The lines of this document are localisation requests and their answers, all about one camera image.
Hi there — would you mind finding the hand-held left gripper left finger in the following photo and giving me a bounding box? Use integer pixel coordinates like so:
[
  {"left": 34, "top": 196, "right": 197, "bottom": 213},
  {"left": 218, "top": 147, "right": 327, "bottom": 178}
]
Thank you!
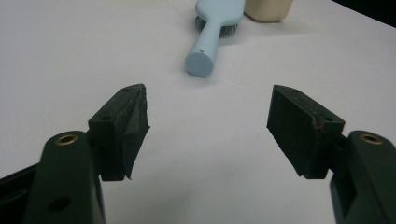
[{"left": 88, "top": 83, "right": 151, "bottom": 182}]

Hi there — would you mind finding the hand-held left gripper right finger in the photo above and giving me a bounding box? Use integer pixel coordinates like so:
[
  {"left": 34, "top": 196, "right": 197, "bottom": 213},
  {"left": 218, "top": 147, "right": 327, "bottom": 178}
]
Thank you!
[{"left": 266, "top": 84, "right": 347, "bottom": 180}]

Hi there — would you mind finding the light blue hairbrush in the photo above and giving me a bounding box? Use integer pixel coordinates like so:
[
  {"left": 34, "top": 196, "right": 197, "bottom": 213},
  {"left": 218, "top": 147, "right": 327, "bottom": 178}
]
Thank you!
[{"left": 184, "top": 0, "right": 247, "bottom": 78}]

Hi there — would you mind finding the beige square cup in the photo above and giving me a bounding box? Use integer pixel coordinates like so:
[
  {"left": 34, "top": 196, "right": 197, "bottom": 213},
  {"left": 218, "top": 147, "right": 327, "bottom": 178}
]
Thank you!
[{"left": 244, "top": 0, "right": 294, "bottom": 23}]

